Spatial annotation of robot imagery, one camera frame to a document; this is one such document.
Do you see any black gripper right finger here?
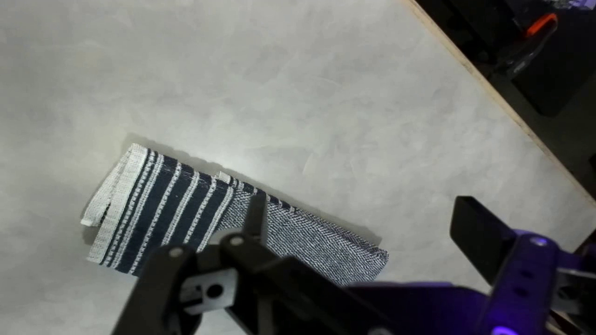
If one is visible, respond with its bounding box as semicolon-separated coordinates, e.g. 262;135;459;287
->
448;194;596;335

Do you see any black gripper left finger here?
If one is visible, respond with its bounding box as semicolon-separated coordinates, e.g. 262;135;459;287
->
109;194;387;335

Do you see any blue striped towel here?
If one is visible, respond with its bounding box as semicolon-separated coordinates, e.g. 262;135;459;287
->
79;142;388;287

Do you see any orange handled tool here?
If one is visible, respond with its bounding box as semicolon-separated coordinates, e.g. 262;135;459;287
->
524;12;560;38

